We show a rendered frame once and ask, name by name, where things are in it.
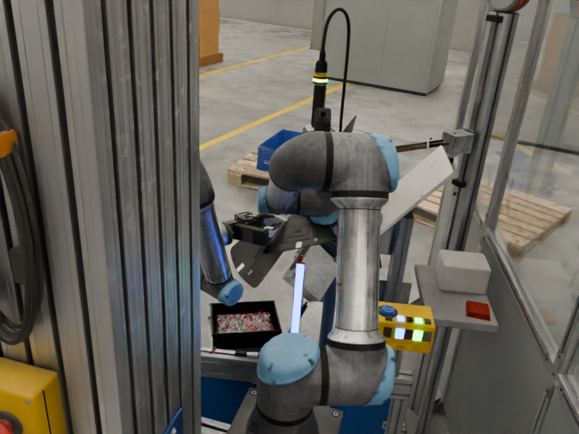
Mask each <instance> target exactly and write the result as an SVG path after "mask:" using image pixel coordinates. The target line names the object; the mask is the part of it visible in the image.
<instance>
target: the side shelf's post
mask: <svg viewBox="0 0 579 434"><path fill-rule="evenodd" d="M451 330H452V328H450V327H443V326H439V329H438V334H437V337H436V341H435V345H434V349H433V356H432V361H431V364H430V369H429V372H428V376H427V380H426V387H425V391H424V395H423V399H422V403H421V407H420V414H419V417H418V422H417V425H416V430H415V434H427V431H428V427H429V424H430V420H431V417H432V412H433V406H434V402H435V399H436V394H437V391H438V387H439V381H440V377H441V373H442V369H443V366H444V362H445V355H446V352H447V348H448V344H449V341H450V336H451Z"/></svg>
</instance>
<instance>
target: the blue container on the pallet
mask: <svg viewBox="0 0 579 434"><path fill-rule="evenodd" d="M300 134H302V132H297V131H291V130H287V129H281V130H279V131H278V132H276V133H274V134H273V135H272V136H271V137H269V138H268V139H266V140H265V141H263V142H262V143H261V144H259V145H258V148H257V149H258V150H257V152H258V154H257V156H258V158H257V160H258V162H257V167H256V169H257V170H260V171H268V172H269V163H270V160H271V156H272V155H273V153H274V152H275V150H276V149H277V148H278V147H279V146H281V145H282V144H283V143H285V142H286V141H288V140H291V139H292V138H294V137H296V136H298V135H300Z"/></svg>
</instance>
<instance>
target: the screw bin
mask: <svg viewBox="0 0 579 434"><path fill-rule="evenodd" d="M209 305H210V318H211V333H212V345H213V347H214V346H216V348H217V349H221V350H237V349H252V348H262V347H263V346H264V345H265V343H267V342H269V341H270V339H271V338H274V337H275V336H277V335H280V334H281V333H282V328H281V325H280V321H279V318H278V314H277V309H276V305H275V301H240V302H237V303H236V304H234V305H232V306H227V305H225V304H223V303H221V302H220V303H209ZM259 311H260V312H261V313H263V312H265V313H270V316H271V323H272V326H273V329H274V330H269V331H253V332H222V333H216V328H215V315H216V314H233V313H257V312H259Z"/></svg>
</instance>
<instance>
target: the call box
mask: <svg viewBox="0 0 579 434"><path fill-rule="evenodd" d="M382 305H390V306H393V307H394V309H395V314H394V315H391V316H392V321H388V320H385V315H384V314H382V313H381V311H380V310H381V306H382ZM397 316H404V321H398V320H397ZM406 317H413V320H414V322H407V320H406ZM415 318H422V324H421V323H415ZM424 319H430V320H431V322H432V324H431V325H429V324H425V322H424ZM384 327H390V328H392V332H391V337H390V338H386V344H387V345H389V346H391V347H392V349H393V350H405V351H413V352H420V353H430V350H431V347H432V342H433V335H434V332H435V324H434V321H433V314H432V310H431V308H430V307H425V306H416V305H409V304H401V303H392V302H384V301H379V314H378V329H379V331H380V332H381V333H383V328H384ZM396 328H398V329H404V330H406V329H407V330H414V331H422V335H423V332H431V333H432V336H431V339H430V342H424V341H416V340H413V339H412V340H408V339H404V335H403V339H400V338H395V331H396Z"/></svg>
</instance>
